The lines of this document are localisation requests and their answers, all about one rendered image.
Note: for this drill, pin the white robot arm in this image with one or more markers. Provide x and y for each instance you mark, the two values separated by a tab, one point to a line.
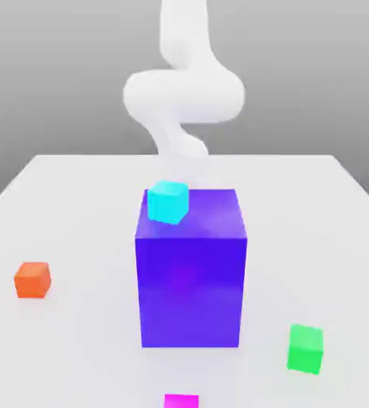
184	95

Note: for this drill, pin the small cyan cube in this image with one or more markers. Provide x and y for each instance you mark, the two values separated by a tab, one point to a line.
167	204

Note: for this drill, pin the small orange cube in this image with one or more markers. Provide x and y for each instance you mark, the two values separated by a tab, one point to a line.
32	281

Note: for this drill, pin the small green cube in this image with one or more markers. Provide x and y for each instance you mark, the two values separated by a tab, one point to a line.
305	349

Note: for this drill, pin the small magenta cube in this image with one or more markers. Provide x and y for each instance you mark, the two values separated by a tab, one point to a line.
181	401

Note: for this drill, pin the large purple box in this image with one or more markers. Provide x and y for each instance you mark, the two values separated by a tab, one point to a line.
190	287

